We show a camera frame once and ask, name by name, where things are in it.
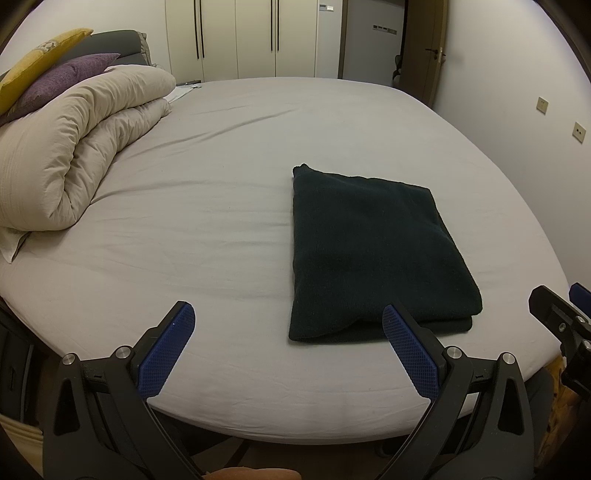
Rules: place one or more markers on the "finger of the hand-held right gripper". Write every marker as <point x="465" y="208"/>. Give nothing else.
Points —
<point x="549" y="309"/>
<point x="581" y="293"/>

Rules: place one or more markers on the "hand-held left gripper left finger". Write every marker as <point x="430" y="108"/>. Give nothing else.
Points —
<point x="168" y="350"/>

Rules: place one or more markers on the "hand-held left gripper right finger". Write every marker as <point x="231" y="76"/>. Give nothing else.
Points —
<point x="411" y="355"/>

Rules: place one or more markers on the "dark green towel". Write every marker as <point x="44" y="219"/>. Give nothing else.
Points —
<point x="369" y="244"/>

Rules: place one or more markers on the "person's left hand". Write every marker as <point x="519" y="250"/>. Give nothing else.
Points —
<point x="249" y="474"/>

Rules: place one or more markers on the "bed with white sheet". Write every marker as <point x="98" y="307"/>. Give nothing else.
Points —
<point x="207" y="207"/>

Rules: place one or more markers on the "beige fabric item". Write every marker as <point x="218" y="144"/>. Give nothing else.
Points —
<point x="18" y="436"/>

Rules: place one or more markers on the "white pillow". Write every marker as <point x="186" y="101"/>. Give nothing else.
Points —
<point x="11" y="244"/>

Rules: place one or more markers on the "beige folded duvet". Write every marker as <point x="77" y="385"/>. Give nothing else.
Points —
<point x="69" y="152"/>

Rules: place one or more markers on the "dark object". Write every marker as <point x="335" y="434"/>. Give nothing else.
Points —
<point x="397" y="69"/>

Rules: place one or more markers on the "brown wooden door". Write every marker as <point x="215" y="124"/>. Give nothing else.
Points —
<point x="427" y="46"/>

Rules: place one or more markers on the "purple cushion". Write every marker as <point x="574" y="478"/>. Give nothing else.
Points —
<point x="69" y="74"/>

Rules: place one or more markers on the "grey padded headboard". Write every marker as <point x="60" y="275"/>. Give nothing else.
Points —
<point x="124" y="44"/>

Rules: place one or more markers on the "cream wardrobe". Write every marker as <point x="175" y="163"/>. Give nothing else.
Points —
<point x="235" y="41"/>

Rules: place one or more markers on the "yellow cushion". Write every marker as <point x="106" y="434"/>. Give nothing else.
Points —
<point x="37" y="60"/>

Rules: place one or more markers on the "wall socket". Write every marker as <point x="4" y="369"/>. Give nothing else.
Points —
<point x="542" y="105"/>
<point x="578" y="131"/>

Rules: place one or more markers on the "wooden door frame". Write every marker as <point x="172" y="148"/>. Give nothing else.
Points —
<point x="341" y="41"/>

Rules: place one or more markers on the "wall control panel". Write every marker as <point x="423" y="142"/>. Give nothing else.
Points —
<point x="325" y="6"/>

